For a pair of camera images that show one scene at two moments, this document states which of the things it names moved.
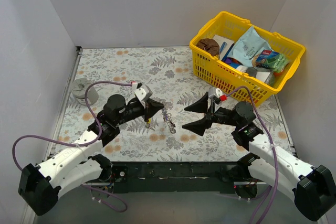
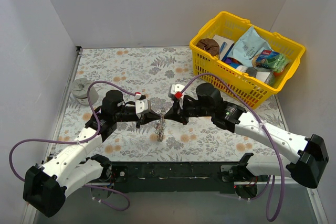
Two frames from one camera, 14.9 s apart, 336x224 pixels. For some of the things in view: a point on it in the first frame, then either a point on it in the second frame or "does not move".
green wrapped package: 272,59 does not move
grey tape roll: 77,92 does not move
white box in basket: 224,45 does not move
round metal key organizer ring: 167,116 → 160,125
